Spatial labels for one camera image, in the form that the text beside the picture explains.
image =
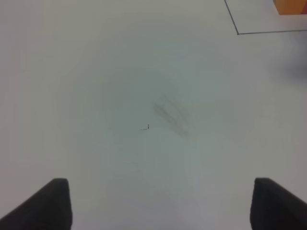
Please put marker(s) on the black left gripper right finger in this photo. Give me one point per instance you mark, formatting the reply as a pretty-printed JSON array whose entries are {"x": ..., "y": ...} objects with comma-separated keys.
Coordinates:
[{"x": 275, "y": 208}]

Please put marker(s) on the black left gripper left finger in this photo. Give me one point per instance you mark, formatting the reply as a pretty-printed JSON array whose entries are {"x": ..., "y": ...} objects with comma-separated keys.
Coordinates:
[{"x": 47, "y": 209}]

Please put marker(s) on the orange template block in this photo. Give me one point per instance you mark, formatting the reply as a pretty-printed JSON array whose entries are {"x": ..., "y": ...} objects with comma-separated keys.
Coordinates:
[{"x": 291, "y": 7}]

